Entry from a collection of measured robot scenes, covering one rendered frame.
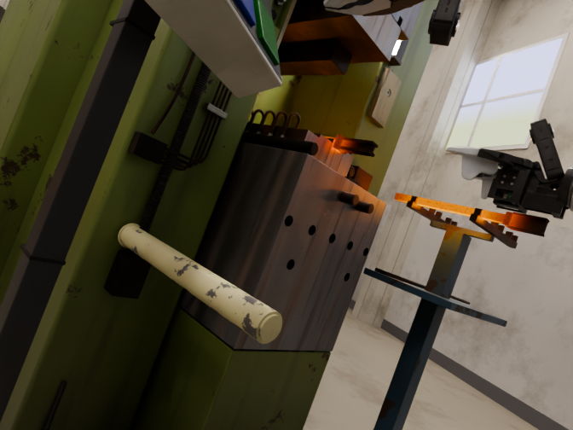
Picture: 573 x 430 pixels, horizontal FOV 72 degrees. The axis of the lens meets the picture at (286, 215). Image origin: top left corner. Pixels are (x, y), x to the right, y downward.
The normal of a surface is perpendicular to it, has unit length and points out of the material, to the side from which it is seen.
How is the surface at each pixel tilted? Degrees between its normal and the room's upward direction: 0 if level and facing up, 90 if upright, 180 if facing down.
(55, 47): 90
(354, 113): 90
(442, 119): 90
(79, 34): 90
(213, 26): 150
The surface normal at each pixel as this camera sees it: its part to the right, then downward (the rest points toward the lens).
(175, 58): 0.69, 0.24
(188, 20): 0.14, 0.97
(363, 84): -0.63, -0.26
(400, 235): 0.35, 0.10
